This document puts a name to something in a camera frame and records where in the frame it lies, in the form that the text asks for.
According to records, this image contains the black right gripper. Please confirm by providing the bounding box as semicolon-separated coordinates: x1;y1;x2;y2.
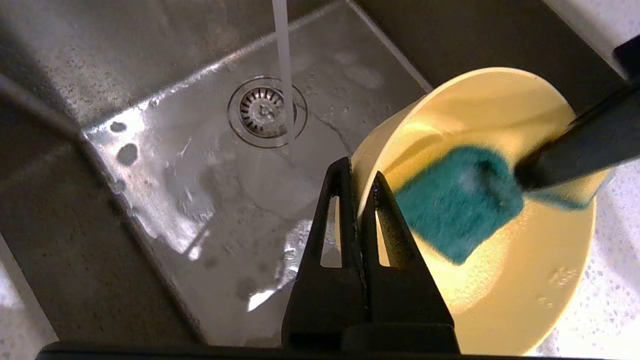
514;33;640;194

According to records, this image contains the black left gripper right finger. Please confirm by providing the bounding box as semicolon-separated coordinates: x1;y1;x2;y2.
359;170;461;354

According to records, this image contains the yellow plastic bowl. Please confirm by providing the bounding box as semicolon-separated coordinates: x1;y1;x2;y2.
349;66;612;357

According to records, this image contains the stainless steel sink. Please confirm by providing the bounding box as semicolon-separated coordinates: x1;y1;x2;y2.
0;0;632;349

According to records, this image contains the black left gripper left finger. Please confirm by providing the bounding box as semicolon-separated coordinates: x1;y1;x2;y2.
281;156;369;352

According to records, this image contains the metal sink drain strainer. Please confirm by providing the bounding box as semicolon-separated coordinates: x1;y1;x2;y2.
227;75;309;150

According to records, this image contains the yellow sponge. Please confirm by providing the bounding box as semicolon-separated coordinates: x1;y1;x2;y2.
393;144;592;266

